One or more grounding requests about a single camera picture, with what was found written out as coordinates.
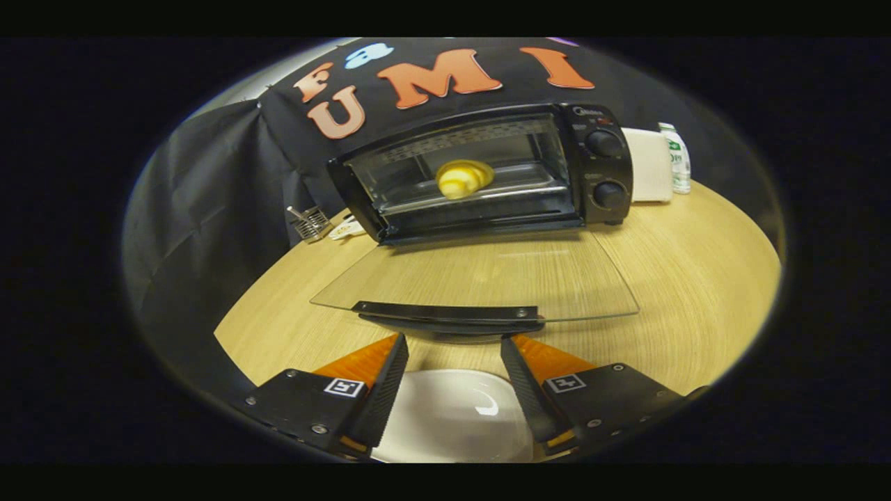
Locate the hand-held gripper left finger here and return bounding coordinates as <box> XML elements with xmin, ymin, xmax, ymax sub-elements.
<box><xmin>244</xmin><ymin>332</ymin><xmax>410</xmax><ymax>457</ymax></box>

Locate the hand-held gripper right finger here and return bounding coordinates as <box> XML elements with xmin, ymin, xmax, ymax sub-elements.
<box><xmin>500</xmin><ymin>335</ymin><xmax>711</xmax><ymax>455</ymax></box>

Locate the yellow croissant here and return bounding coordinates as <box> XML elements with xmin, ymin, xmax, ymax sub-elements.
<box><xmin>435</xmin><ymin>159</ymin><xmax>496</xmax><ymax>201</ymax></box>

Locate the black toaster oven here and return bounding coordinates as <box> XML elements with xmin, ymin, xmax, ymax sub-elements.
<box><xmin>310</xmin><ymin>103</ymin><xmax>640</xmax><ymax>344</ymax></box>

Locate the white plate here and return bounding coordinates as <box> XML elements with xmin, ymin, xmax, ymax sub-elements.
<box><xmin>370</xmin><ymin>369</ymin><xmax>536</xmax><ymax>464</ymax></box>

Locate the small white flat object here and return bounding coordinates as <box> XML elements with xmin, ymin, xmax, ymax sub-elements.
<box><xmin>328</xmin><ymin>215</ymin><xmax>367</xmax><ymax>241</ymax></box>

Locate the small glass holder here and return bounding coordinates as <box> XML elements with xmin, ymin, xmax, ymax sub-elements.
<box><xmin>286</xmin><ymin>205</ymin><xmax>332</xmax><ymax>243</ymax></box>

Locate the white rectangular container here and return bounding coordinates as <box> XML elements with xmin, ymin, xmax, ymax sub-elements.
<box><xmin>622</xmin><ymin>127</ymin><xmax>674</xmax><ymax>203</ymax></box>

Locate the black backdrop cloth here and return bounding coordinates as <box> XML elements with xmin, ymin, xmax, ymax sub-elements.
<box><xmin>122</xmin><ymin>37</ymin><xmax>784</xmax><ymax>390</ymax></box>

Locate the white bottle green label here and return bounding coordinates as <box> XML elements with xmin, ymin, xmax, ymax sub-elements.
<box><xmin>658</xmin><ymin>122</ymin><xmax>693</xmax><ymax>196</ymax></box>

